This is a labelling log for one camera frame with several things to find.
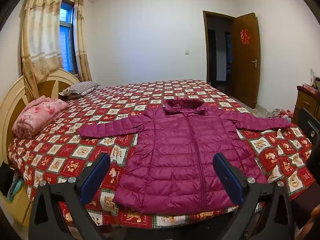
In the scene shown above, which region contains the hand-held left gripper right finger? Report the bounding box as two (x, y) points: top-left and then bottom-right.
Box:
(212, 152), (299, 240)

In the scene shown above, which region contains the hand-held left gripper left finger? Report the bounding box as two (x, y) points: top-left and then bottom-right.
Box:
(28, 152), (112, 240)

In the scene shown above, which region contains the magenta puffer jacket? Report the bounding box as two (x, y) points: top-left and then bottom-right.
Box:
(79, 99), (291, 214)

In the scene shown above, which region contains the pile of clothes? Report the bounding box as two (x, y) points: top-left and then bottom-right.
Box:
(269, 108), (294, 120)

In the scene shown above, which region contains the wooden cabinet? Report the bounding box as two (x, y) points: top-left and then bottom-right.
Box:
(292, 85), (320, 123)

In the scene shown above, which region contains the red printed bedspread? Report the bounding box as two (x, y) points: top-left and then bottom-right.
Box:
(7, 79), (316, 230)

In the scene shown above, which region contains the clutter on cabinet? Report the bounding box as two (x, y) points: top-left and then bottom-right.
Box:
(302, 67), (320, 90)

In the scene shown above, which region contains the brown wooden door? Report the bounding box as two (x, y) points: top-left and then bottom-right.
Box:
(231, 12), (260, 109)

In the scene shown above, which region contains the teal cloth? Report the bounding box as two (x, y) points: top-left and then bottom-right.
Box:
(7, 175), (24, 202)

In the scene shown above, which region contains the pink folded blanket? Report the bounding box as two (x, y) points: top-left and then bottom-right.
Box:
(12, 95), (70, 138)

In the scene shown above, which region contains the cream bedside table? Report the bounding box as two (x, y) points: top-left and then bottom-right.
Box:
(0, 187), (33, 227)

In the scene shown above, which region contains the striped pillow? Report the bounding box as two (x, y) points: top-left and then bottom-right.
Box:
(59, 81), (101, 99)

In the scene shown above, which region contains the red paper door decoration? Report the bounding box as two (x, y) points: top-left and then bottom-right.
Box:
(240, 29), (251, 45)

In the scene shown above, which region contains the cream wooden headboard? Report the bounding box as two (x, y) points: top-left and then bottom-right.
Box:
(0, 68), (81, 165)

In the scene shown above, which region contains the narrow beige floral curtain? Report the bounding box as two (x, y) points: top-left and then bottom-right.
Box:
(74, 0), (92, 82)

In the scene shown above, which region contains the window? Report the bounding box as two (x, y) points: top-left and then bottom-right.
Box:
(59, 0), (80, 75)

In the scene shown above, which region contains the wide beige floral curtain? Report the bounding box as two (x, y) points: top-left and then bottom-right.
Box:
(21, 0), (63, 100)

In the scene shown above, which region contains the dark door frame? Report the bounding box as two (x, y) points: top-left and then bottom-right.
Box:
(202, 10), (235, 97)

